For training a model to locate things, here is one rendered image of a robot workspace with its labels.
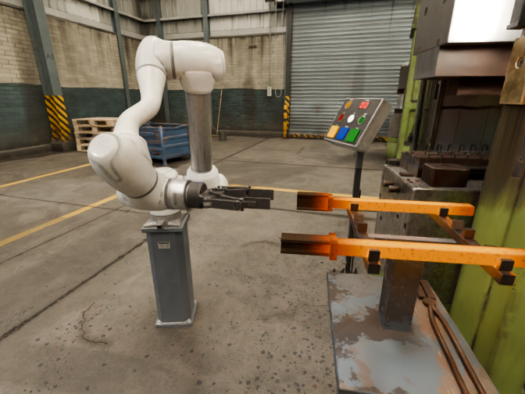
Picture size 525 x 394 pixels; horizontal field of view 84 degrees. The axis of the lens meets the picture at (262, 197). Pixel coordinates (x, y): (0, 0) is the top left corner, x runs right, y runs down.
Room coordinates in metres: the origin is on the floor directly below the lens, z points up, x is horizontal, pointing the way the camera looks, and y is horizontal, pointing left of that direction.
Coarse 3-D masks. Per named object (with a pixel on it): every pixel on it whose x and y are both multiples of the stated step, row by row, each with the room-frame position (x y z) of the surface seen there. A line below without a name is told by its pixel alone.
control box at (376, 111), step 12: (348, 108) 1.79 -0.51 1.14; (360, 108) 1.69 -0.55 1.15; (372, 108) 1.60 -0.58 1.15; (384, 108) 1.57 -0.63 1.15; (336, 120) 1.83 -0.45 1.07; (372, 120) 1.55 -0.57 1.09; (348, 132) 1.65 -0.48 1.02; (360, 132) 1.56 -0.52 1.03; (372, 132) 1.55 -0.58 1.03; (336, 144) 1.77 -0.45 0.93; (348, 144) 1.59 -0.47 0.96; (360, 144) 1.53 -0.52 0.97
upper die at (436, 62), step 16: (432, 48) 1.12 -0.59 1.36; (448, 48) 1.06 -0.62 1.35; (464, 48) 1.06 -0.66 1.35; (480, 48) 1.05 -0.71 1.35; (496, 48) 1.05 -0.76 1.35; (416, 64) 1.25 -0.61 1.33; (432, 64) 1.10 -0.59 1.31; (448, 64) 1.06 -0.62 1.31; (464, 64) 1.06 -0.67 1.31; (480, 64) 1.05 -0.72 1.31; (496, 64) 1.04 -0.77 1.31
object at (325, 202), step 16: (304, 192) 0.74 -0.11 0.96; (320, 192) 0.74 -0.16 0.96; (304, 208) 0.72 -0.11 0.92; (320, 208) 0.72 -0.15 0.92; (336, 208) 0.71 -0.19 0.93; (368, 208) 0.69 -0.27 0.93; (384, 208) 0.69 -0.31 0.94; (400, 208) 0.68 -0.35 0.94; (416, 208) 0.68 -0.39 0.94; (432, 208) 0.67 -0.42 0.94; (448, 208) 0.66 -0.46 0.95; (464, 208) 0.66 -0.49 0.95
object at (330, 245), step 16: (288, 240) 0.48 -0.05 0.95; (304, 240) 0.48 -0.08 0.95; (320, 240) 0.48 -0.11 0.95; (336, 240) 0.47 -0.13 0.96; (352, 240) 0.48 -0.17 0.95; (368, 240) 0.48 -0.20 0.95; (336, 256) 0.46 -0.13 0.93; (384, 256) 0.46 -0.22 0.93; (400, 256) 0.45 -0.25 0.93; (416, 256) 0.45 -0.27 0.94; (432, 256) 0.45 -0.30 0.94; (448, 256) 0.44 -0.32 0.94; (464, 256) 0.44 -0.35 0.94; (480, 256) 0.44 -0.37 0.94; (496, 256) 0.43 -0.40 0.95; (512, 256) 0.43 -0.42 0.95
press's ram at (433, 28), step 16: (432, 0) 1.19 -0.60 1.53; (448, 0) 1.06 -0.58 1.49; (464, 0) 1.01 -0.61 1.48; (480, 0) 1.01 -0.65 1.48; (496, 0) 1.00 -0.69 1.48; (512, 0) 1.00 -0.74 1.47; (432, 16) 1.17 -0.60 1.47; (448, 16) 1.04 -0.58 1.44; (464, 16) 1.01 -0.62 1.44; (480, 16) 1.01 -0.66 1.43; (496, 16) 1.00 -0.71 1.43; (416, 32) 1.30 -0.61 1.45; (432, 32) 1.15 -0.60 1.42; (448, 32) 1.02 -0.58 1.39; (464, 32) 1.01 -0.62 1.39; (480, 32) 1.01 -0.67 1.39; (496, 32) 1.00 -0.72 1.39; (512, 32) 1.00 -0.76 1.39; (416, 48) 1.27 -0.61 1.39
